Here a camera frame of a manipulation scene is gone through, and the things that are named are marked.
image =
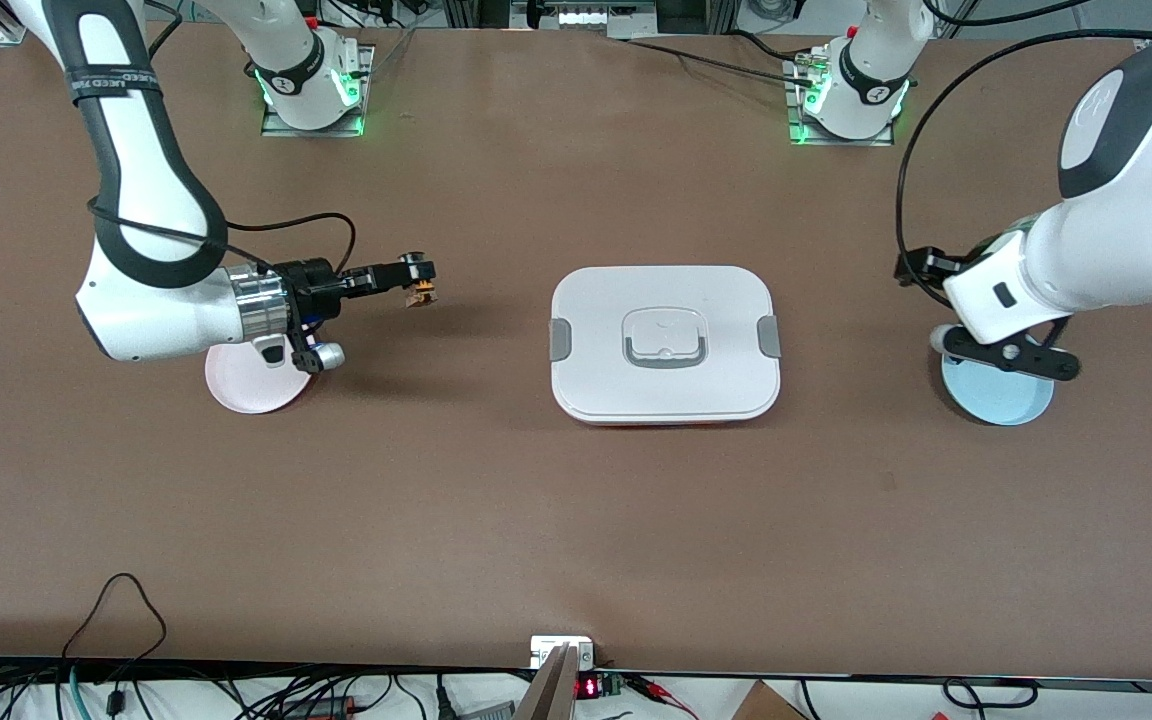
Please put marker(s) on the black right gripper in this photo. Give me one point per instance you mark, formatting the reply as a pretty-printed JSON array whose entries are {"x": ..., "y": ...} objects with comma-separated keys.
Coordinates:
[{"x": 311, "y": 285}]

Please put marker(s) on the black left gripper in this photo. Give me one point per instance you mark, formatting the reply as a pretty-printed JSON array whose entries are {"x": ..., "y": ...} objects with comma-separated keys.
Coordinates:
[{"x": 923, "y": 266}]

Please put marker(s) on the orange push-button switch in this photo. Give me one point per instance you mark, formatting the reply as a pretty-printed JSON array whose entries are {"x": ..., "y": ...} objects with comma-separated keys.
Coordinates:
[{"x": 423, "y": 295}]

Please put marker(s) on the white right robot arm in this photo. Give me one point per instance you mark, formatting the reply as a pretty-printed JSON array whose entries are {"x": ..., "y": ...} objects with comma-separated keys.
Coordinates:
[{"x": 136, "y": 150}]

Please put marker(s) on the light blue round plate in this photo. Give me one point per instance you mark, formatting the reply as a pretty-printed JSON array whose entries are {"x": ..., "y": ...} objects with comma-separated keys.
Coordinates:
[{"x": 996, "y": 400}]

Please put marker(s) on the pink round plate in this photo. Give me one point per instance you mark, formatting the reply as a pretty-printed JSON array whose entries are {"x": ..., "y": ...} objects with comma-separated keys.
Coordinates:
[{"x": 256, "y": 392}]

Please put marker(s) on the white lidded storage box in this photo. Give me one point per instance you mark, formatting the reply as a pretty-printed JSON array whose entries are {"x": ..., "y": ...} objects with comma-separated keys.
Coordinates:
[{"x": 664, "y": 345}]

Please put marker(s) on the white socket box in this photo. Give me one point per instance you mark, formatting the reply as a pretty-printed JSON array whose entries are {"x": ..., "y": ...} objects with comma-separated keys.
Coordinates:
[{"x": 548, "y": 648}]

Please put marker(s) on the black power adapter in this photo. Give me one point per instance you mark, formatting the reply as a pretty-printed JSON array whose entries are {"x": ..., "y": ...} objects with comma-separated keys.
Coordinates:
[{"x": 316, "y": 708}]

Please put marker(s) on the aluminium profile bar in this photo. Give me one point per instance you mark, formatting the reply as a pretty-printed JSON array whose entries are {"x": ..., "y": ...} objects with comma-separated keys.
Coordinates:
[{"x": 551, "y": 690}]

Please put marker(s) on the red digit display module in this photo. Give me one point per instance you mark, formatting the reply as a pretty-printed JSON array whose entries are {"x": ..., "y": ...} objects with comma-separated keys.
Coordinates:
[{"x": 591, "y": 687}]

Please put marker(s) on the brown cardboard piece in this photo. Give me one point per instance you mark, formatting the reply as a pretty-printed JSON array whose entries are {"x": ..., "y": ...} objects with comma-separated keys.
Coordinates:
[{"x": 766, "y": 705}]

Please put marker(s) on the red clip leads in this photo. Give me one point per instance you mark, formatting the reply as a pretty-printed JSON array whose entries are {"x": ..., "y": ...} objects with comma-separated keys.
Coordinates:
[{"x": 661, "y": 690}]

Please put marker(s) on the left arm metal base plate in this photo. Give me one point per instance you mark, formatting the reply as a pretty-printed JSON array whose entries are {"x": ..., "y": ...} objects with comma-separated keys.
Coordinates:
[{"x": 841, "y": 142}]

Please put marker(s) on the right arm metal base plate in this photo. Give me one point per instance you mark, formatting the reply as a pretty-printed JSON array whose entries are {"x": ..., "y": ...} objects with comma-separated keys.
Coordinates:
[{"x": 276, "y": 128}]

